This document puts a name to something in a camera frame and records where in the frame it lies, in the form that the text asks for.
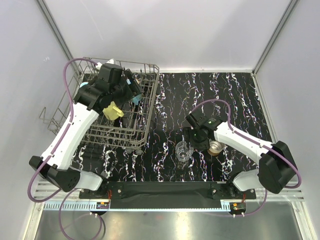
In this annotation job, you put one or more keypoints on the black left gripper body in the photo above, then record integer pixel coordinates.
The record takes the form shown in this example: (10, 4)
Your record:
(121, 92)

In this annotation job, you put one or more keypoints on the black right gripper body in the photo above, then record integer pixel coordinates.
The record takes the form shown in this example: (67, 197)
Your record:
(196, 140)

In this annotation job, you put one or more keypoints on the blue butterfly mug orange inside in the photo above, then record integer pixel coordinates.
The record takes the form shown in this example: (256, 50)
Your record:
(136, 98)

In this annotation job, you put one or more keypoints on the brown metal cup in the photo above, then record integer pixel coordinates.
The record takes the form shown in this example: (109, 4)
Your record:
(215, 147)

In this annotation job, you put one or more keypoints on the clear glass cup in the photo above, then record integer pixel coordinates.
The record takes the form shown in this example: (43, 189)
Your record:
(183, 151)

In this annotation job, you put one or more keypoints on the paper cup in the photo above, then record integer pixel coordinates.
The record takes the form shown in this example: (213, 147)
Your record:
(112, 112)

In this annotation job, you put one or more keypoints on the blue mug cream inside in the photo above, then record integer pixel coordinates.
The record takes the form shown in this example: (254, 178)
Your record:
(83, 84)

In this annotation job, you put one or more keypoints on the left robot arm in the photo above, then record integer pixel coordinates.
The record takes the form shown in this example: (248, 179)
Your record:
(54, 165)

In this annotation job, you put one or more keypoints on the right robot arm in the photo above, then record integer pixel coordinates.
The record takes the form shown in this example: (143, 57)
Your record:
(276, 166)

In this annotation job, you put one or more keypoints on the black marble pattern mat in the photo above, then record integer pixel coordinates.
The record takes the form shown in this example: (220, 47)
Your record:
(176, 95)

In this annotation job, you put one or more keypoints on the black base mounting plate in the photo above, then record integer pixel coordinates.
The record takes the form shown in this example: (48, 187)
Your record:
(165, 195)

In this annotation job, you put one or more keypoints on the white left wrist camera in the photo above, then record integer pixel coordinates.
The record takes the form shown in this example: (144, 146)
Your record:
(99, 64)

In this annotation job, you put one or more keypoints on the grey wire dish rack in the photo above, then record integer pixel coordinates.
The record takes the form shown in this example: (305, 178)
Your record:
(131, 130)

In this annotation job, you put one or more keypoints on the white slotted cable duct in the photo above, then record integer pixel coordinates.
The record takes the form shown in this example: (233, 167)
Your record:
(93, 206)

